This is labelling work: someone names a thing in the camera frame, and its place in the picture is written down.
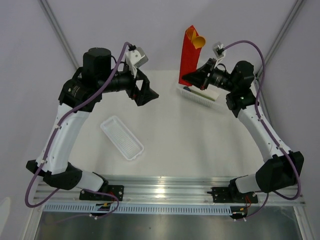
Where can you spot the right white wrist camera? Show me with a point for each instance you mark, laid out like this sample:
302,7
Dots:
218,49

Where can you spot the orange plastic spoon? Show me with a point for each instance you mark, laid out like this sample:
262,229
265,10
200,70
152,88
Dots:
198,42

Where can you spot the left aluminium frame post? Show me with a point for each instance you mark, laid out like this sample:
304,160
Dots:
59,33

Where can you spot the large white plastic basket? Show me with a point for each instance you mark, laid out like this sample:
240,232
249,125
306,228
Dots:
195,96

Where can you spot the orange plastic fork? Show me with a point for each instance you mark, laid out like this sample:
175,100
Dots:
191,33

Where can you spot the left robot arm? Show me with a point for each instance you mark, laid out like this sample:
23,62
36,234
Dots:
76,101

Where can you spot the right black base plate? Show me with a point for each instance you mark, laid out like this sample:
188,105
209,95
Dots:
227,195

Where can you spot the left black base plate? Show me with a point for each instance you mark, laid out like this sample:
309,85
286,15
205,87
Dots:
105,193

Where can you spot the white slotted cable duct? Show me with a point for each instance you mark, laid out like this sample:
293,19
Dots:
129,208

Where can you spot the blue utensil in basket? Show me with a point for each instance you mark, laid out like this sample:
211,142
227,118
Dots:
186,88

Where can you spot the right aluminium frame post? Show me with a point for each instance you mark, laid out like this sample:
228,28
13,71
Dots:
283,30

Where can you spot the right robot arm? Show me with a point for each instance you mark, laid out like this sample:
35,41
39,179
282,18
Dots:
280,173

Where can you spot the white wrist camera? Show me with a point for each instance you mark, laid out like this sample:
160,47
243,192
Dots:
218,49
135,58

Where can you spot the aluminium front rail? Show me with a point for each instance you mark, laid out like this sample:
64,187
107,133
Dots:
166,190

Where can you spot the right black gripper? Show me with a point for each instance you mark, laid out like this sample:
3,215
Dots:
199,77

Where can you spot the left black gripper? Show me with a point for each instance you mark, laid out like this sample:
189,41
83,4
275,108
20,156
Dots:
145,94

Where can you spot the red paper napkin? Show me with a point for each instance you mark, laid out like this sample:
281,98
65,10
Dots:
189,59

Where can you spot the small white utensil tray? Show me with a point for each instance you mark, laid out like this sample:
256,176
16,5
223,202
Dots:
122,138

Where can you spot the aluminium frame post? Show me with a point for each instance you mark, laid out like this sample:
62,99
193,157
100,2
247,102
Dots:
59,33
283,30

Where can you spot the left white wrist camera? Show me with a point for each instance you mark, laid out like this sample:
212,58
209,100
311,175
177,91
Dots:
135,58

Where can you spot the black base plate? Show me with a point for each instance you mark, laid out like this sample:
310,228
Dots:
227,195
105,193

